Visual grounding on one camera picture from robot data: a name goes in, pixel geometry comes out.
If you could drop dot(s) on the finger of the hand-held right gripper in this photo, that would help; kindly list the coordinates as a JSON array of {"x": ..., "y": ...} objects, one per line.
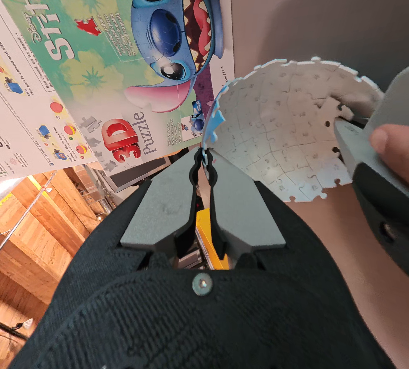
[
  {"x": 354, "y": 145},
  {"x": 393, "y": 104}
]

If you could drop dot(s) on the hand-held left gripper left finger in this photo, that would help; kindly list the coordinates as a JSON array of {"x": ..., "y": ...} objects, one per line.
[{"x": 156, "y": 212}]

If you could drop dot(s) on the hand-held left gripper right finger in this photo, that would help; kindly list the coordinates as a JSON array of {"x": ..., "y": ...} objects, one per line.
[{"x": 249, "y": 212}]

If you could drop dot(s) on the blue and white puzzle ball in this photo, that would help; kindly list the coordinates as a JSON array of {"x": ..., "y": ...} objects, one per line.
[{"x": 271, "y": 126}]

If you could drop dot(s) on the colourful puzzle box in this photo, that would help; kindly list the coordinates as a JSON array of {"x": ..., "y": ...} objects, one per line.
[{"x": 96, "y": 8}]

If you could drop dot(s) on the person's right hand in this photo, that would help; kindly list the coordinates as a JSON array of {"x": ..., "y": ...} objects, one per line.
[{"x": 391, "y": 145}]

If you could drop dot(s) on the yellow plastic bin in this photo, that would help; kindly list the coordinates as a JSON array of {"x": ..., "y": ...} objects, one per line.
[{"x": 207, "y": 235}]

